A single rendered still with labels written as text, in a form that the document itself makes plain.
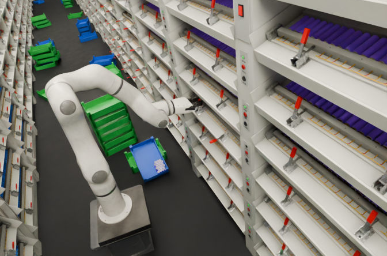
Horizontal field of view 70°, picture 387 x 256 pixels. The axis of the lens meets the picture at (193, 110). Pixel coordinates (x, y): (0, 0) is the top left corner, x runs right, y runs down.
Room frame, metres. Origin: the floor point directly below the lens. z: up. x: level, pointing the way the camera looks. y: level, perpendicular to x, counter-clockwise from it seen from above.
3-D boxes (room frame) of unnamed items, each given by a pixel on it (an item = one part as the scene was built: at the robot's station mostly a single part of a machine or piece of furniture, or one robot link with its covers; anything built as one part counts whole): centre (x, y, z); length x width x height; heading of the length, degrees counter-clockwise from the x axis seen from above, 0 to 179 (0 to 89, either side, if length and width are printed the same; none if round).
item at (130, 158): (1.69, 0.45, 0.04); 0.30 x 0.20 x 0.08; 111
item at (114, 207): (0.99, 0.52, 0.42); 0.19 x 0.19 x 0.18
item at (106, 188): (1.02, 0.54, 0.63); 0.19 x 0.12 x 0.24; 28
